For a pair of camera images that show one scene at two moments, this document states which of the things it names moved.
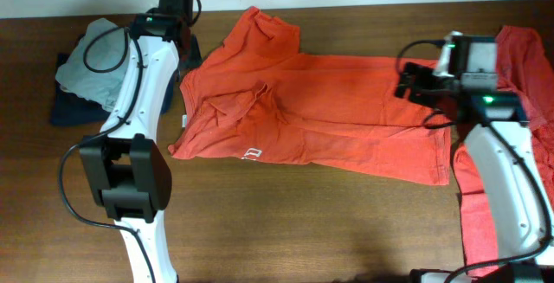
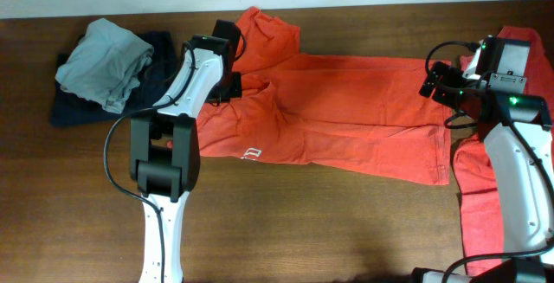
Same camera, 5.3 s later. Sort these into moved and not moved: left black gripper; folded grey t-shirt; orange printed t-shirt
Moved: left black gripper
Not moved: orange printed t-shirt; folded grey t-shirt
